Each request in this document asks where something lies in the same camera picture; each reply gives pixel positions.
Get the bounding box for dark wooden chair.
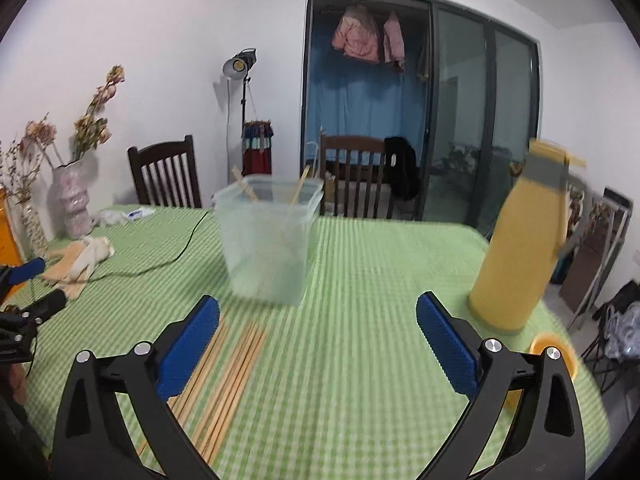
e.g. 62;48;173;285
127;135;203;209
319;132;396;218

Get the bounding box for blue curtain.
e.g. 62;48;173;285
305;45;431;181

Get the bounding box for yellow mug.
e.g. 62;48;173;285
504;331;582;413

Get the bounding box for folded metal chair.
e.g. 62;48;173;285
552;180;633;331

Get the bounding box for black bag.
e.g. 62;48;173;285
592;280;640;321

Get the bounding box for long wooden chopstick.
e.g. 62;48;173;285
230;166;261;203
277;164;312;261

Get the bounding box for slim floral vase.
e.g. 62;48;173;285
21;202;51;258

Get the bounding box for person's left hand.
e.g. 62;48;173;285
7;364;28;406

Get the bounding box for dried pink flowers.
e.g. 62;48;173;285
20;64;126;168

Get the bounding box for black cable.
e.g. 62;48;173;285
30;209;210;293

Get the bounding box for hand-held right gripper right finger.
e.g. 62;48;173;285
416;291;587;480

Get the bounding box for clear plastic container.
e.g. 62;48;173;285
214;174;326;307

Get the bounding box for orange box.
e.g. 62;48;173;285
0;185;26;301

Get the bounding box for black jacket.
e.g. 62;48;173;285
382;136;418;202

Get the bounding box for small pink garment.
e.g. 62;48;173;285
382;10;406;75

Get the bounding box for green checked tablecloth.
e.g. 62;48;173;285
0;202;613;480

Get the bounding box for beige knit work glove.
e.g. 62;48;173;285
75;235;115;281
40;240;91;301

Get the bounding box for clear plastic bag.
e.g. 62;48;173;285
605;305;640;361

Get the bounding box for bunch of wooden chopsticks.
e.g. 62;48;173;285
135;310;271;466

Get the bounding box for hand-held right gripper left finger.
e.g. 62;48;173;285
50;294;221;480

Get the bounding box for khaki garment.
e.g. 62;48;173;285
416;35;432;81

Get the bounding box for dark framed glass door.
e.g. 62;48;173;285
302;0;543;241

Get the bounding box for balcony potted plants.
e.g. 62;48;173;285
445;142;506;181

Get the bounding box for yellow thermos jug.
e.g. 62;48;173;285
467;137;588;335

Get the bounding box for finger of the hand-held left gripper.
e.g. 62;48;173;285
0;257;47;306
0;289;69;346

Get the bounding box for studio light on stand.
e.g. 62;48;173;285
221;48;258;181

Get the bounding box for pink textured vase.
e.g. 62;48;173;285
51;157;96;240

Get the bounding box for dried thin branches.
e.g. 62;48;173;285
0;140;38;208

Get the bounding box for large pink jacket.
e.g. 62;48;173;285
331;4;381;64

